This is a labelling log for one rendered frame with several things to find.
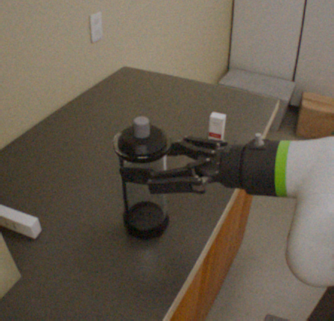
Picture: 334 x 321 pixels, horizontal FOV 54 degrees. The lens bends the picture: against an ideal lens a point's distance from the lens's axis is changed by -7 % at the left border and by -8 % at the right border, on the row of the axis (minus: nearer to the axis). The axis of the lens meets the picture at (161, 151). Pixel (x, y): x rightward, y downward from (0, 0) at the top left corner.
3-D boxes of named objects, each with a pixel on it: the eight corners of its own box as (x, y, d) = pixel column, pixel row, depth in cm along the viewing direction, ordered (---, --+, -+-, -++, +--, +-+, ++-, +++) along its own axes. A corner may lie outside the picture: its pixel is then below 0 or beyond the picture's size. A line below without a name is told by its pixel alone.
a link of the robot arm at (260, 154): (276, 212, 54) (287, 179, 61) (272, 150, 49) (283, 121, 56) (241, 209, 57) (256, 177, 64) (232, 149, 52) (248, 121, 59)
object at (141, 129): (109, 156, 66) (105, 126, 62) (134, 132, 72) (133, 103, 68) (152, 170, 62) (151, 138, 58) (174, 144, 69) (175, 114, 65)
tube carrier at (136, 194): (112, 227, 76) (101, 147, 64) (137, 197, 84) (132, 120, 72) (156, 244, 72) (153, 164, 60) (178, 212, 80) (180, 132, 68)
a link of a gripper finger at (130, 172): (156, 182, 64) (154, 185, 63) (124, 179, 67) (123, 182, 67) (152, 168, 62) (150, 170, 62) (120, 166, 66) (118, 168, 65)
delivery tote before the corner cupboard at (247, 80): (214, 116, 305) (217, 82, 286) (230, 98, 335) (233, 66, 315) (280, 136, 281) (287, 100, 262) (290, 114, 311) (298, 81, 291)
